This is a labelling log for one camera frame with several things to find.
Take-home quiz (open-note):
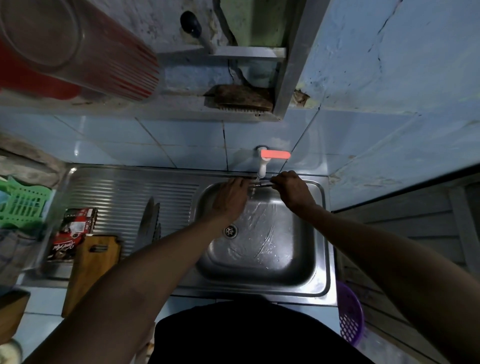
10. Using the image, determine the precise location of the black knob handle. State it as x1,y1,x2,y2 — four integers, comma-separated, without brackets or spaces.
179,10,215,53

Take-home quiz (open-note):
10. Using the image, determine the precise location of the white faucet orange handle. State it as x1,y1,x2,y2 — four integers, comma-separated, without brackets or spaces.
256,146,292,179

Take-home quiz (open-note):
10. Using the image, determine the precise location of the stainless steel sink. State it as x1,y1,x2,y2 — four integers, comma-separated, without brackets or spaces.
18,164,338,307

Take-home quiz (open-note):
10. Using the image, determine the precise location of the person's right forearm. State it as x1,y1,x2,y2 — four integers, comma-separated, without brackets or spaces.
303,206,480,364

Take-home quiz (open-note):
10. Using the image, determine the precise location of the wooden knife block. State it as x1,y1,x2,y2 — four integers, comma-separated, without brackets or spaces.
0,288,31,344

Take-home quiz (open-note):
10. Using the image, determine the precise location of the person's right hand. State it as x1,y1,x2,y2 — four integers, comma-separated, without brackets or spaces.
270,170,318,214

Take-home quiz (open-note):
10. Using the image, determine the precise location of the red plastic cup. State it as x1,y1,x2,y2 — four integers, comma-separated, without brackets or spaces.
0,41,82,101

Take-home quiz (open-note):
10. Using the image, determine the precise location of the green plastic basket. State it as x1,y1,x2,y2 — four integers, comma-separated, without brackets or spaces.
0,176,53,230

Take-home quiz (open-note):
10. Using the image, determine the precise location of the wooden scrub brush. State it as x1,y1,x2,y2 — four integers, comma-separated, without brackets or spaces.
204,84,274,112

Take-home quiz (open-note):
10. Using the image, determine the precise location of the person's left hand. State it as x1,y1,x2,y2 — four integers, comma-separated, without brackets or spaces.
211,177,253,225

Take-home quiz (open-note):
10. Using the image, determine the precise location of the red black sachet pack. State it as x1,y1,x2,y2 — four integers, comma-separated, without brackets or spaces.
46,208,98,262

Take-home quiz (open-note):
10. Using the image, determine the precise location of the red striped drinking glass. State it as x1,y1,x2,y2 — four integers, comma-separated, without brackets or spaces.
0,0,161,101

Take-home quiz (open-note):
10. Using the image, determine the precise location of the purple plastic basket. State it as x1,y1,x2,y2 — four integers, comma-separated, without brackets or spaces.
335,280,365,348

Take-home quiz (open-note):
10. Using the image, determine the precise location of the person's black clothing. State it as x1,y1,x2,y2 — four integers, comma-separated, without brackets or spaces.
148,299,376,364

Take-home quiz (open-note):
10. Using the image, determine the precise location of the checked dishcloth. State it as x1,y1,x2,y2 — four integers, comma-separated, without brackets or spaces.
0,228,38,286

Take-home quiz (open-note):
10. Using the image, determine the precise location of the person's left forearm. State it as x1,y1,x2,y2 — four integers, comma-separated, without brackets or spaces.
22,215,230,364

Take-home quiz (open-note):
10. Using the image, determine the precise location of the small wooden cutting board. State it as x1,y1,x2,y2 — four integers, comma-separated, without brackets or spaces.
61,235,122,319

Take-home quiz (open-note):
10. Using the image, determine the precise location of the grey slatted wooden door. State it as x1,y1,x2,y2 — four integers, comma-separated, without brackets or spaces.
333,172,480,361

